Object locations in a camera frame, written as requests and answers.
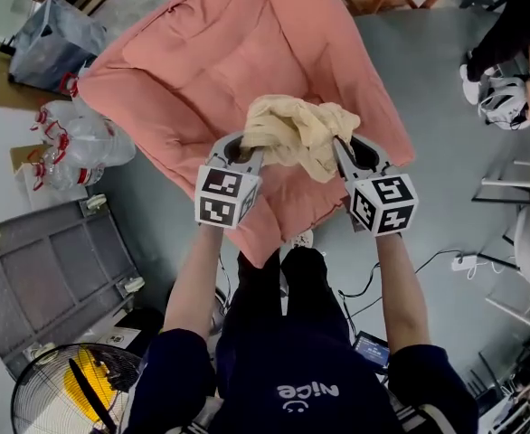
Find person's black trousers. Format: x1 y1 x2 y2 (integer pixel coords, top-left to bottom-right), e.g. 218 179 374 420
213 245 353 361

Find white cardboard box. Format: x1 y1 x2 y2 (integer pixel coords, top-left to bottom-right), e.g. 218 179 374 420
9 144 90 212

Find grey bag-lined bin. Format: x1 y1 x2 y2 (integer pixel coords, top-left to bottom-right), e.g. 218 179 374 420
8 0 109 95

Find person's left forearm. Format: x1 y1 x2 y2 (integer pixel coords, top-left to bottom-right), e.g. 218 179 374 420
162 222 226 339

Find person's right forearm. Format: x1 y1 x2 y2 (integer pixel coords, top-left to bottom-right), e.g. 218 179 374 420
373 231 431 357

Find pile of clear plastic jugs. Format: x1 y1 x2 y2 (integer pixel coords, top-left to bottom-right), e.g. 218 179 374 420
29 72 137 193

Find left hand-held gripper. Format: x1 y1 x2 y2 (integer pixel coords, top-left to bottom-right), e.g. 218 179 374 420
194 132 267 231

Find black tablet screen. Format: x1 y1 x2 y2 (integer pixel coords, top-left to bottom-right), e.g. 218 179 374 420
352 330 391 371

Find person's navy t-shirt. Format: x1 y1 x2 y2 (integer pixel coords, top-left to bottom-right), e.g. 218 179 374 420
123 326 479 434

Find pink cloth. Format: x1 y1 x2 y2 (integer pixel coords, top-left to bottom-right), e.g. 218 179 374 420
77 0 416 269

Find large black floor fan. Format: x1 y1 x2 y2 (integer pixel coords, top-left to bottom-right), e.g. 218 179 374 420
10 342 145 434

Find white helmet device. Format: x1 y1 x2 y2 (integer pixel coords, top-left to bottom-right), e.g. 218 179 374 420
477 74 530 131

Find cream yellow cloth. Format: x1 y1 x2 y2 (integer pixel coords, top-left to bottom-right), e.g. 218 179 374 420
240 93 362 184

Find flat brown cardboard sheet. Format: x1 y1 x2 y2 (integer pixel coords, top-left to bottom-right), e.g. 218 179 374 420
0 41 72 112

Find grey platform cart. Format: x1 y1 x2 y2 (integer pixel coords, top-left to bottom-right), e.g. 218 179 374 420
0 194 147 379

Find white power strip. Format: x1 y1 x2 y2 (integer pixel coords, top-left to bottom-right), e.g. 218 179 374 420
450 254 479 273

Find black floor cable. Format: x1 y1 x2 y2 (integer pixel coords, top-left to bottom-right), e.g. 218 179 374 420
336 249 463 320

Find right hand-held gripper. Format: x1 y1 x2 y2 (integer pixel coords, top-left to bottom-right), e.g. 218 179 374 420
332 133 421 240

